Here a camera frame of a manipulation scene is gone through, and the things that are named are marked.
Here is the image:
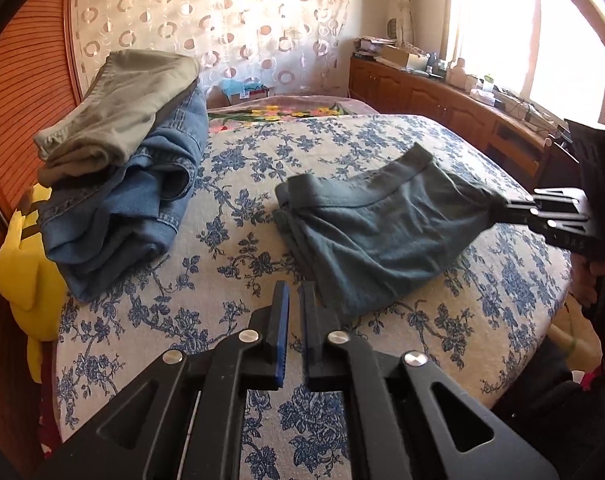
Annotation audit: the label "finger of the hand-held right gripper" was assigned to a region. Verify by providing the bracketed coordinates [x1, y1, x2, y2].
[500, 187, 591, 222]
[491, 207, 592, 252]

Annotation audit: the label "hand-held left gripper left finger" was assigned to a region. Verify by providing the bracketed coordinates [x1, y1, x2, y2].
[32, 281, 290, 480]

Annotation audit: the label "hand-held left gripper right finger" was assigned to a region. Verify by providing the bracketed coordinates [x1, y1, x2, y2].
[298, 281, 561, 480]

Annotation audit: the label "grey-green short pants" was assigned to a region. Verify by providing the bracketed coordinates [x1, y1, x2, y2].
[272, 141, 508, 318]

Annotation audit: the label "khaki pants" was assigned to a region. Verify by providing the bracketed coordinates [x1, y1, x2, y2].
[34, 49, 202, 187]

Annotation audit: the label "person's right hand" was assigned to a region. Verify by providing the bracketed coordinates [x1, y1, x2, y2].
[570, 255, 605, 318]

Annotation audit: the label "dark wooden furniture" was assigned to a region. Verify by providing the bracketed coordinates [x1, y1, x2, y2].
[535, 137, 586, 191]

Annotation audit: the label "beige floor mat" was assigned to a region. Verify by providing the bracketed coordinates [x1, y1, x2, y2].
[550, 300, 605, 376]

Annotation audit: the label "blue floral bedsheet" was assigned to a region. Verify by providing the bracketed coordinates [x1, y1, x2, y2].
[52, 112, 573, 480]

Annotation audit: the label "white plastic bottle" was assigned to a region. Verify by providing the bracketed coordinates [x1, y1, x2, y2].
[447, 58, 468, 88]

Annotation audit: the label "wooden cabinet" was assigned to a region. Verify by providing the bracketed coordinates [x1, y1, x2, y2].
[349, 55, 558, 181]

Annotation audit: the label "window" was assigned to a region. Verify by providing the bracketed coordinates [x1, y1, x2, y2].
[440, 0, 605, 131]

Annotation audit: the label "person's dark clothing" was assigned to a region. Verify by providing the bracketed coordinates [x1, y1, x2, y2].
[493, 337, 605, 480]

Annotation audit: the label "blue denim jeans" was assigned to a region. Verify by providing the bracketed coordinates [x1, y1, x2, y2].
[35, 85, 209, 303]

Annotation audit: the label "open cardboard box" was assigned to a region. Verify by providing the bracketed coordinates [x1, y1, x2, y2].
[377, 46, 428, 75]

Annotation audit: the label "colourful flowered blanket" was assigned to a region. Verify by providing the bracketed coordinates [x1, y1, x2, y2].
[206, 95, 378, 133]

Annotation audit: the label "plain lace curtain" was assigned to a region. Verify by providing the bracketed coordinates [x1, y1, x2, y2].
[393, 0, 453, 58]

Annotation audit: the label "stack of papers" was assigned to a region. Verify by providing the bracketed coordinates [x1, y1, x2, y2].
[353, 36, 398, 58]

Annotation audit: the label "yellow plush toy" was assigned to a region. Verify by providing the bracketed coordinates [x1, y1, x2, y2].
[0, 182, 68, 386]

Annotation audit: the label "sheer curtain with circles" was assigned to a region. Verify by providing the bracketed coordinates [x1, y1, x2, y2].
[72, 0, 356, 106]

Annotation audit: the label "wooden slatted wardrobe door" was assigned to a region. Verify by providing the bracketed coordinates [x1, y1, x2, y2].
[0, 0, 83, 461]

